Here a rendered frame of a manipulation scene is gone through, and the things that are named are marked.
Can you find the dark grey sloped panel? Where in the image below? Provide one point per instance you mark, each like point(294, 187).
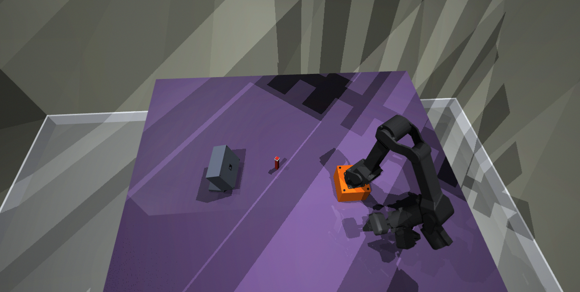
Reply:
point(222, 169)

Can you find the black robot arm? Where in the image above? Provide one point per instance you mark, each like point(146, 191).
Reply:
point(433, 208)

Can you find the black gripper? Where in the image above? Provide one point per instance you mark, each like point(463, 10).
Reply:
point(379, 225)

